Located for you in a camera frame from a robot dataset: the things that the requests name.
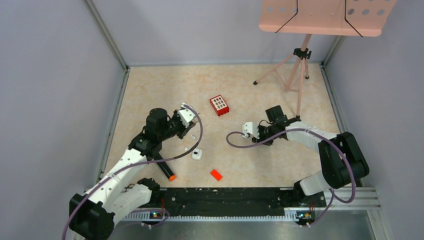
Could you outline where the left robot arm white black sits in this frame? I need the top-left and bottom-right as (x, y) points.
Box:
(61, 103), (202, 240)

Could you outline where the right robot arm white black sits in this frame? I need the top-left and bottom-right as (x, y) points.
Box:
(242, 105), (370, 206)

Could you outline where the open white earbud case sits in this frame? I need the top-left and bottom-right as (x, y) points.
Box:
(191, 148), (203, 161)

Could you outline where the red block with windows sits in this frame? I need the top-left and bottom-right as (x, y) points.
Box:
(209, 94), (230, 117)

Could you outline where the black marker orange cap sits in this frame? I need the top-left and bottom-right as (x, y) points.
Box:
(153, 153), (177, 182)

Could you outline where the small orange red block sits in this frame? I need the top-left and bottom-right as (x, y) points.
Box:
(210, 169), (223, 181)

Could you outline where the pink music stand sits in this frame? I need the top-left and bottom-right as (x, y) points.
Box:
(254, 0), (396, 119)

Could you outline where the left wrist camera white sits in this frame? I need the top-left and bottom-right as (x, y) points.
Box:
(177, 102), (196, 128)

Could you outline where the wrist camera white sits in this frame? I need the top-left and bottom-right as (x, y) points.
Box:
(177, 102), (196, 128)
(241, 121), (260, 139)

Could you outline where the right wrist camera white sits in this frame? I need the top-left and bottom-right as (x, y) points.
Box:
(241, 121), (260, 139)

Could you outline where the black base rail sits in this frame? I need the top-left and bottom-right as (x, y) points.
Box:
(146, 187), (327, 217)

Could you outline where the grey cable duct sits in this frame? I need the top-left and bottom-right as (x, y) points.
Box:
(122, 210), (311, 223)

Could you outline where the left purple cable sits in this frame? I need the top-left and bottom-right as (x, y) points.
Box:
(62, 103), (204, 240)

